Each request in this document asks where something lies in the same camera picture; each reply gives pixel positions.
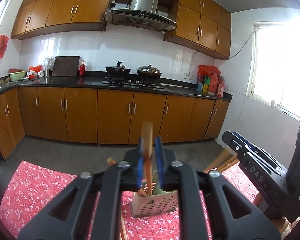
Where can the brown kitchen cabinets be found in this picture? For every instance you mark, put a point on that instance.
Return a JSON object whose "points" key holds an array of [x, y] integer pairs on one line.
{"points": [[202, 25], [104, 116]]}

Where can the bright window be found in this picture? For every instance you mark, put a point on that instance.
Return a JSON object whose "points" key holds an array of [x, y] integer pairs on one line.
{"points": [[275, 67]]}

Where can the black kitchen countertop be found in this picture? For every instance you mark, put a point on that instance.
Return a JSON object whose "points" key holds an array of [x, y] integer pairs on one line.
{"points": [[98, 80]]}

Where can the perforated metal utensil holder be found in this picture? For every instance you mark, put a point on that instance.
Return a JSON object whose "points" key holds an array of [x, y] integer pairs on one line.
{"points": [[150, 199]]}

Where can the brown upper kitchen cabinets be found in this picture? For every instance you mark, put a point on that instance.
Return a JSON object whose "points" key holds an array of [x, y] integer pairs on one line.
{"points": [[202, 25]]}

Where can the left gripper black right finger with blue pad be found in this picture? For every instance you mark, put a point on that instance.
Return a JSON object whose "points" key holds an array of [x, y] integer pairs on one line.
{"points": [[210, 207]]}

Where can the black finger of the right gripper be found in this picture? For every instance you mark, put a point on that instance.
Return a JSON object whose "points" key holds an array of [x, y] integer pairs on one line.
{"points": [[264, 171]]}

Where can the black wok with lid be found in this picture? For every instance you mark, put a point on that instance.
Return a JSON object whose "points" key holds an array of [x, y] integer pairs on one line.
{"points": [[148, 72]]}

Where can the gas stove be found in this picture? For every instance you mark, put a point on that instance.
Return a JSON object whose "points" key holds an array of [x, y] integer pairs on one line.
{"points": [[154, 85]]}

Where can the black wok left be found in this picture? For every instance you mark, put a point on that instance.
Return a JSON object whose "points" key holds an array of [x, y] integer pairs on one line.
{"points": [[118, 72]]}

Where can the red plastic bag on counter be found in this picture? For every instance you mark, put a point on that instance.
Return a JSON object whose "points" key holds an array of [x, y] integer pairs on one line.
{"points": [[210, 81]]}

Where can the brown lower kitchen cabinets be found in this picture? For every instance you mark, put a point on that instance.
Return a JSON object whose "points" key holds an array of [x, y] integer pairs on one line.
{"points": [[104, 116]]}

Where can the green basin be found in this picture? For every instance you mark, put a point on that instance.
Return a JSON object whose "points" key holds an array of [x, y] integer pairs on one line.
{"points": [[16, 74]]}

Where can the dark wooden cutting board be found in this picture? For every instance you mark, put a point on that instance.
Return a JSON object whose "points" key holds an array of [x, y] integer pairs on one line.
{"points": [[66, 66]]}

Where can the red bag hanging on wall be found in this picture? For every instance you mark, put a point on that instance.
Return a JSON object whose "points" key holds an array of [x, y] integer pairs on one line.
{"points": [[3, 45]]}

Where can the steel range hood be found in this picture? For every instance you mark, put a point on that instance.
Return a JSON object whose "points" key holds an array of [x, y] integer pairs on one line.
{"points": [[156, 15]]}

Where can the red bottle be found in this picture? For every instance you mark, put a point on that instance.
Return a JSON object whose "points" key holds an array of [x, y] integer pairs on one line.
{"points": [[82, 68]]}

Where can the red white bag on counter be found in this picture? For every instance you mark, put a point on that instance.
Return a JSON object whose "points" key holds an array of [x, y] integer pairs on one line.
{"points": [[35, 72]]}

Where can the pink floral tablecloth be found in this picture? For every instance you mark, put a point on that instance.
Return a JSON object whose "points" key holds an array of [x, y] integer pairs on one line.
{"points": [[32, 187]]}

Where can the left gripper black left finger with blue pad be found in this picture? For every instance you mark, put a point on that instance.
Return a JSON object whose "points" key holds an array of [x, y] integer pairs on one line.
{"points": [[89, 207]]}

